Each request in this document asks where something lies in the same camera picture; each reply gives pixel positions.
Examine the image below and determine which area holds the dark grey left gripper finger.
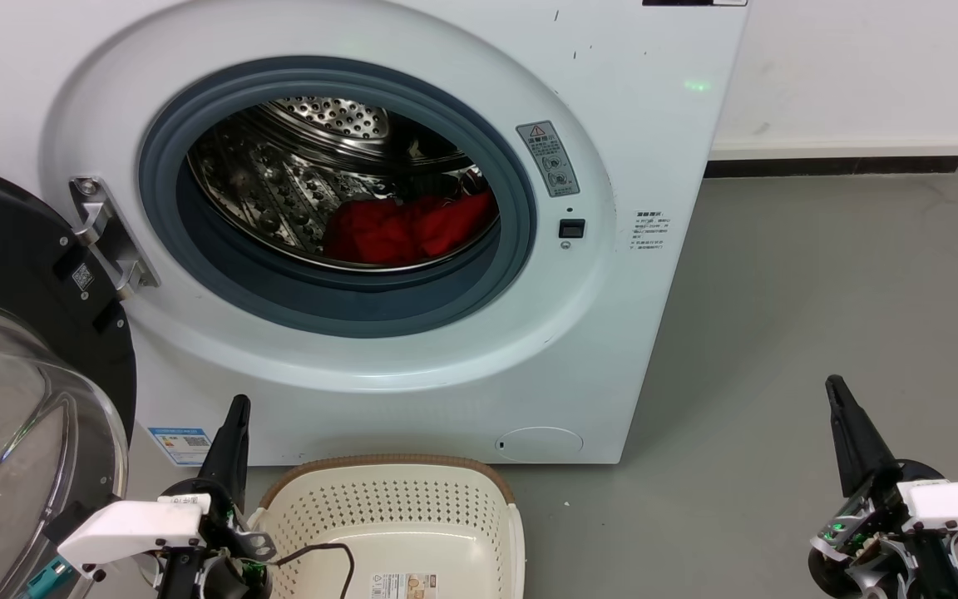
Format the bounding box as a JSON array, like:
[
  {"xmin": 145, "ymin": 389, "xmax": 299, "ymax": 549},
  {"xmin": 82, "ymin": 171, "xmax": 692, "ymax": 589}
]
[
  {"xmin": 199, "ymin": 396, "xmax": 242, "ymax": 500},
  {"xmin": 225, "ymin": 396, "xmax": 250, "ymax": 510}
]

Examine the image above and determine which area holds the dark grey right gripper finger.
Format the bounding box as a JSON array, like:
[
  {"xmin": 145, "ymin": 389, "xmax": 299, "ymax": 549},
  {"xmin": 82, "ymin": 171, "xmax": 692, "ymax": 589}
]
[
  {"xmin": 827, "ymin": 377, "xmax": 871, "ymax": 498},
  {"xmin": 833, "ymin": 376, "xmax": 900, "ymax": 488}
]

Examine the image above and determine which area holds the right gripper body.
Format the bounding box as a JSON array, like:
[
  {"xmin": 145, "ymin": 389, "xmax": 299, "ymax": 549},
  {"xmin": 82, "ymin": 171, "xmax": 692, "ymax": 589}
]
[{"xmin": 812, "ymin": 466, "xmax": 941, "ymax": 575}]

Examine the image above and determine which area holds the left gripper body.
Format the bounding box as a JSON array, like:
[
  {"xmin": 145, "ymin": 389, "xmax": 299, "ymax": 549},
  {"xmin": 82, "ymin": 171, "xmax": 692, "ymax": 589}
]
[{"xmin": 161, "ymin": 480, "xmax": 277, "ymax": 567}]

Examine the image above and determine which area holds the red cloth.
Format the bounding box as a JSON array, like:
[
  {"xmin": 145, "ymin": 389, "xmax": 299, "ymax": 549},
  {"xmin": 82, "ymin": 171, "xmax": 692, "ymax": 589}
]
[{"xmin": 323, "ymin": 190, "xmax": 498, "ymax": 267}]

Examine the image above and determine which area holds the cream perforated laundry basket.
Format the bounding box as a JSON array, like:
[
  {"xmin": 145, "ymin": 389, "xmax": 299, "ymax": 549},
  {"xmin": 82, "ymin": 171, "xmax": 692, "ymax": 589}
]
[{"xmin": 248, "ymin": 454, "xmax": 526, "ymax": 599}]

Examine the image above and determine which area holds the printed paper product label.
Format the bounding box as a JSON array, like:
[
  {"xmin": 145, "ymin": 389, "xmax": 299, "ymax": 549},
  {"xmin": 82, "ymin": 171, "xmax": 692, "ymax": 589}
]
[{"xmin": 368, "ymin": 572, "xmax": 440, "ymax": 599}]

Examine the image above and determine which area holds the stainless steel washer drum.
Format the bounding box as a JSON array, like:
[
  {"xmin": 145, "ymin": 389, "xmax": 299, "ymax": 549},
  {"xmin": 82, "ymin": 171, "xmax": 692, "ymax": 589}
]
[{"xmin": 186, "ymin": 96, "xmax": 501, "ymax": 271}]

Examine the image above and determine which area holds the blue energy label sticker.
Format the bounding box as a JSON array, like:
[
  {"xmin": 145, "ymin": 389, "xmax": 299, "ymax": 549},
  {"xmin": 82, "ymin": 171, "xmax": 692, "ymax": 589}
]
[{"xmin": 148, "ymin": 427, "xmax": 212, "ymax": 467}]

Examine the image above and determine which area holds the grey rubber door gasket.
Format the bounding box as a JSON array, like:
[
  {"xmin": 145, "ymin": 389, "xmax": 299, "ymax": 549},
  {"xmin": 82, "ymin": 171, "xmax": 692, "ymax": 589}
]
[{"xmin": 138, "ymin": 56, "xmax": 538, "ymax": 339}]

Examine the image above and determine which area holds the silver door hinge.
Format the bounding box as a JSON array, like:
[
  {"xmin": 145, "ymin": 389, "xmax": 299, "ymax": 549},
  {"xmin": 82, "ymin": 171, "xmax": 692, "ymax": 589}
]
[{"xmin": 70, "ymin": 176, "xmax": 160, "ymax": 300}]

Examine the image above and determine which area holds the white and black baseboard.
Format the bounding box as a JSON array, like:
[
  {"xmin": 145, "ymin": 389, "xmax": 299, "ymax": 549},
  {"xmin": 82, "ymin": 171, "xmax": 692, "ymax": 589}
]
[{"xmin": 704, "ymin": 137, "xmax": 958, "ymax": 178}]

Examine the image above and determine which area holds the round filter cover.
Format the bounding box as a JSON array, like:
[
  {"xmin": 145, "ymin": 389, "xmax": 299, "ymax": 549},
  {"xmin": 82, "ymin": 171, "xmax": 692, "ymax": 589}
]
[{"xmin": 496, "ymin": 427, "xmax": 584, "ymax": 463}]

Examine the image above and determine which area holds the small printed text label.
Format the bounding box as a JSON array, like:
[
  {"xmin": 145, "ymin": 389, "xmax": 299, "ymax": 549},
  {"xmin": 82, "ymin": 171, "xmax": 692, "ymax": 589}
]
[{"xmin": 630, "ymin": 210, "xmax": 673, "ymax": 252}]

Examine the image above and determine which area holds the white front-load washing machine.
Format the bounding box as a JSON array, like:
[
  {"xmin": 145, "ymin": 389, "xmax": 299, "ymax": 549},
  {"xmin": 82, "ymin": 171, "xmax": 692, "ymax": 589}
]
[{"xmin": 0, "ymin": 0, "xmax": 750, "ymax": 467}]

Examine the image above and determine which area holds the grey warning sticker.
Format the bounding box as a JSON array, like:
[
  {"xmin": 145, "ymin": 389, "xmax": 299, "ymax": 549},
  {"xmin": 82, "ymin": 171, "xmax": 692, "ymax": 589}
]
[{"xmin": 516, "ymin": 121, "xmax": 580, "ymax": 198}]

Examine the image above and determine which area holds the thin black cable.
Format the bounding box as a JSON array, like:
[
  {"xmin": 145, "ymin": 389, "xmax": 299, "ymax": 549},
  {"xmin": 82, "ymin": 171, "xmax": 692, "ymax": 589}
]
[{"xmin": 269, "ymin": 543, "xmax": 355, "ymax": 599}]

